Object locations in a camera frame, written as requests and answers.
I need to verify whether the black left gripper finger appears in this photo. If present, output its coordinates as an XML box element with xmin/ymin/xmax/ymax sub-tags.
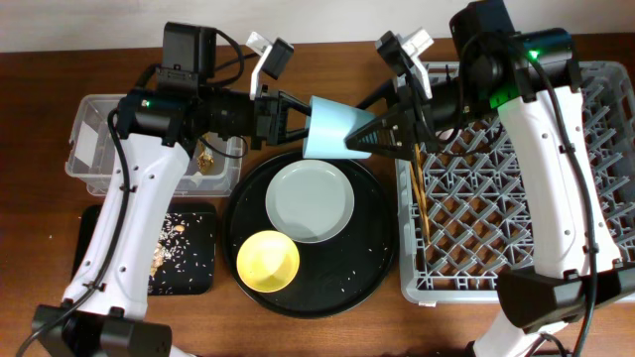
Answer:
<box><xmin>280</xmin><ymin>91</ymin><xmax>312</xmax><ymax>116</ymax></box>
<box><xmin>277</xmin><ymin>128</ymin><xmax>309</xmax><ymax>145</ymax></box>

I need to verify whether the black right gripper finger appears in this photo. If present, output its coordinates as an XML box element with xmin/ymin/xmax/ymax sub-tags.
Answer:
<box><xmin>356</xmin><ymin>79</ymin><xmax>397</xmax><ymax>110</ymax></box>
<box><xmin>344</xmin><ymin>106</ymin><xmax>416</xmax><ymax>160</ymax></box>

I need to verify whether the wooden chopstick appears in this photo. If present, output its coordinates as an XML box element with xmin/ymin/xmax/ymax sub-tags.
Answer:
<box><xmin>415</xmin><ymin>144</ymin><xmax>432</xmax><ymax>245</ymax></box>
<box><xmin>410</xmin><ymin>145</ymin><xmax>426</xmax><ymax>240</ymax></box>

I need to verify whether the blue cup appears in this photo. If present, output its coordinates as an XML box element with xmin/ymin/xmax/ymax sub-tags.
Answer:
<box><xmin>303</xmin><ymin>96</ymin><xmax>375</xmax><ymax>160</ymax></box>

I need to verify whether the gold snack wrapper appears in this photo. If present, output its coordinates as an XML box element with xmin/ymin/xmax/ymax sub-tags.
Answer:
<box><xmin>197</xmin><ymin>146</ymin><xmax>214</xmax><ymax>175</ymax></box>

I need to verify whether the grey round plate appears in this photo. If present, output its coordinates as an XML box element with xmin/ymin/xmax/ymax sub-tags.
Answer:
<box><xmin>265</xmin><ymin>160</ymin><xmax>355</xmax><ymax>244</ymax></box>

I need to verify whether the yellow bowl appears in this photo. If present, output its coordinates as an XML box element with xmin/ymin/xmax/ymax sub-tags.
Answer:
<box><xmin>236</xmin><ymin>230</ymin><xmax>300</xmax><ymax>294</ymax></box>

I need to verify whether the nuts and rice food waste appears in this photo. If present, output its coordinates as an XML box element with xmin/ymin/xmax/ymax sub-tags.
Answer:
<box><xmin>146</xmin><ymin>212</ymin><xmax>214</xmax><ymax>294</ymax></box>

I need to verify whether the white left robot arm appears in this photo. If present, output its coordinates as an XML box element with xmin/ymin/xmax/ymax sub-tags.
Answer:
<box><xmin>17</xmin><ymin>85</ymin><xmax>312</xmax><ymax>356</ymax></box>

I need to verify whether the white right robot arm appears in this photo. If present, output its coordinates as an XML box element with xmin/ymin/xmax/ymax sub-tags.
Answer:
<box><xmin>345</xmin><ymin>22</ymin><xmax>634</xmax><ymax>356</ymax></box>

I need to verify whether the clear plastic waste bin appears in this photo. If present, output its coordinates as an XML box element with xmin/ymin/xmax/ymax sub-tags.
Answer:
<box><xmin>64</xmin><ymin>94</ymin><xmax>244</xmax><ymax>197</ymax></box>

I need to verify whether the black rectangular tray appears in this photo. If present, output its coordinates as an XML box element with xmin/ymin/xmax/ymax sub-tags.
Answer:
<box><xmin>71</xmin><ymin>200</ymin><xmax>220</xmax><ymax>298</ymax></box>

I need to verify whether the round black serving tray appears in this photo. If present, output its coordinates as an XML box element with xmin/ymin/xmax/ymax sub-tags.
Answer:
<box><xmin>221</xmin><ymin>150</ymin><xmax>399</xmax><ymax>318</ymax></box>

